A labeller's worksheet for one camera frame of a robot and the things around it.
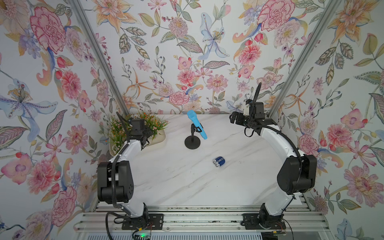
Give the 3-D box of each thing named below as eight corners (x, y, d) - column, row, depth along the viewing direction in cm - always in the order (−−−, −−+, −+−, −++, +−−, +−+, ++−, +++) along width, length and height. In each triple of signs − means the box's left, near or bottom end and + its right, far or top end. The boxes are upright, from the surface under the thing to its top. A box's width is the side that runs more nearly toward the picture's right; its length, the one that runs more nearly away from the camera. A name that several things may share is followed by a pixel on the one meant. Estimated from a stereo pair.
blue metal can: (215, 168, 94) (216, 166, 92) (212, 161, 97) (212, 159, 95) (225, 165, 96) (226, 162, 93) (222, 158, 99) (222, 155, 97)
